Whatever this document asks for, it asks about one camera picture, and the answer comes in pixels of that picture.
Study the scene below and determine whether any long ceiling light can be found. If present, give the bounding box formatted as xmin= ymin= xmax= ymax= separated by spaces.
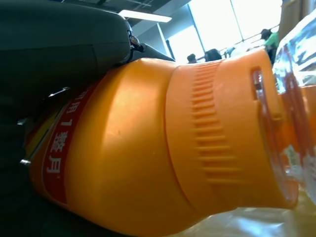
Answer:
xmin=118 ymin=9 xmax=173 ymax=23

